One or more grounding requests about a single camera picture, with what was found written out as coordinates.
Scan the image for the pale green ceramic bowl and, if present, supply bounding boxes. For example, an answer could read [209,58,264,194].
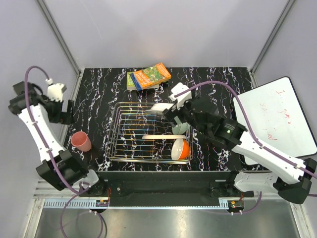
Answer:
[172,117,191,135]

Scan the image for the pink cream floral plate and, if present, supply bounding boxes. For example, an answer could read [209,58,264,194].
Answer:
[142,134,186,140]

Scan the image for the white paper plate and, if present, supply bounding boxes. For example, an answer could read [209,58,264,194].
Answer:
[144,103,173,116]

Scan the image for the orange bowl white inside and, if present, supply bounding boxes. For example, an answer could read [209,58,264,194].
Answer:
[171,138,191,160]

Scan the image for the pink plastic cup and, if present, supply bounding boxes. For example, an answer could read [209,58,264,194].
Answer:
[71,131,92,152]

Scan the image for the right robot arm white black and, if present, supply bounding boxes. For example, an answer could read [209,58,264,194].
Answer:
[159,99,317,204]

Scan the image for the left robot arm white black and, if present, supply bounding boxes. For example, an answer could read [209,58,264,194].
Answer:
[8,79,107,196]

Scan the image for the blue book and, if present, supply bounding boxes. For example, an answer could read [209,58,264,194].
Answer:
[130,72,143,91]

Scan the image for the green book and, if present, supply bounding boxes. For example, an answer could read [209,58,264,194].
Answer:
[126,72,136,91]

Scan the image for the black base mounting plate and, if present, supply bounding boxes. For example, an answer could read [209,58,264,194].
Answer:
[83,171,254,208]

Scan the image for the white dry erase board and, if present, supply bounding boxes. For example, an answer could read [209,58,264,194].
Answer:
[233,77,317,158]

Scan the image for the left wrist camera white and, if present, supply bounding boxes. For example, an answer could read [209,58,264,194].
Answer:
[46,78,67,102]

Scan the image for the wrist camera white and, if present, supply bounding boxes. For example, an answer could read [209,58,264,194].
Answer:
[46,78,67,102]
[169,82,192,110]

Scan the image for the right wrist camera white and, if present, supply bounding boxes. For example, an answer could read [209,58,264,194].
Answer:
[169,82,192,110]

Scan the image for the steel wire dish rack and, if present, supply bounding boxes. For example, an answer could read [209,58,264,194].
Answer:
[106,102,194,164]

